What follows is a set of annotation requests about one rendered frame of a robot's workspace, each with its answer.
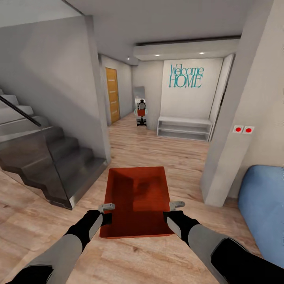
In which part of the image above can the storage box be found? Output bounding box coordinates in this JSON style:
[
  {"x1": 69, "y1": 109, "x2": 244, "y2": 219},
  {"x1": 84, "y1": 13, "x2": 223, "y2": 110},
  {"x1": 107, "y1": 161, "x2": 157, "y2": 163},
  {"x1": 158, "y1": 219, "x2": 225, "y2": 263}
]
[{"x1": 99, "y1": 166, "x2": 174, "y2": 239}]

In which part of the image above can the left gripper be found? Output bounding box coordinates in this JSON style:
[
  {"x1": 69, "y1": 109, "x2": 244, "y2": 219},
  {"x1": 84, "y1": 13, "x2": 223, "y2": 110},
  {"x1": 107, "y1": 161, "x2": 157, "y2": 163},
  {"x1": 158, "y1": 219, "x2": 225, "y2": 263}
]
[{"x1": 101, "y1": 213, "x2": 112, "y2": 226}]

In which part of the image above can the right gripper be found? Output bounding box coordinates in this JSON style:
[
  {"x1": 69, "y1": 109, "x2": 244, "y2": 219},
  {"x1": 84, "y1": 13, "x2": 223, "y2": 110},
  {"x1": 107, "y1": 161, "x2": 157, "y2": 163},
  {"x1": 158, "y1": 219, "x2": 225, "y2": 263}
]
[{"x1": 163, "y1": 211, "x2": 171, "y2": 224}]

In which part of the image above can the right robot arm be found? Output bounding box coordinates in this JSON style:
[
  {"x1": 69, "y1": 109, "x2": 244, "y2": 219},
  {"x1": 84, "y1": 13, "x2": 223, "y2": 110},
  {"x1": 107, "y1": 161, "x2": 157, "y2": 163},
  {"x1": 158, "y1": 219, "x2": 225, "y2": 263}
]
[{"x1": 163, "y1": 201, "x2": 284, "y2": 284}]

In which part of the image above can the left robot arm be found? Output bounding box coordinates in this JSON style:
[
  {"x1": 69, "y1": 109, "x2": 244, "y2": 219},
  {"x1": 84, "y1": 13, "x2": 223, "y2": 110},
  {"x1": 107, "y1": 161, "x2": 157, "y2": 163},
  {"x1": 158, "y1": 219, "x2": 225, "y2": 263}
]
[{"x1": 6, "y1": 203, "x2": 115, "y2": 284}]

